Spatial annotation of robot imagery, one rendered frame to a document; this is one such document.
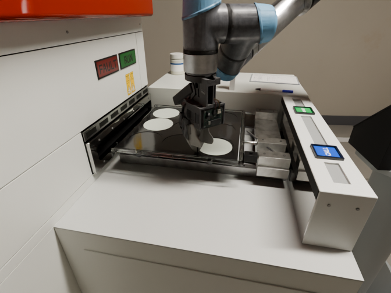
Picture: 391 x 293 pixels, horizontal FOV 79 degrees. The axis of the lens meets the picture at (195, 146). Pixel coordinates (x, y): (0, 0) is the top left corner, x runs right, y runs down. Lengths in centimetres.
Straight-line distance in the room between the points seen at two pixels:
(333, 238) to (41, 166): 60
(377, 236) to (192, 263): 77
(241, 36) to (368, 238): 89
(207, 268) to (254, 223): 14
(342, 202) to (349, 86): 290
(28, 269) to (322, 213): 58
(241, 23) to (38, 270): 65
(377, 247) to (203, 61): 95
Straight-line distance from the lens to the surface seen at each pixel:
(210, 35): 51
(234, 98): 96
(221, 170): 70
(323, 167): 55
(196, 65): 52
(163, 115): 89
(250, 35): 55
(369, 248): 118
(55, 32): 60
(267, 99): 96
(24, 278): 62
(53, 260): 67
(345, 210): 52
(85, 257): 67
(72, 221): 63
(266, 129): 86
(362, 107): 354
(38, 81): 55
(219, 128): 79
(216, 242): 53
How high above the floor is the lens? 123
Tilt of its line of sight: 30 degrees down
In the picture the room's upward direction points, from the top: straight up
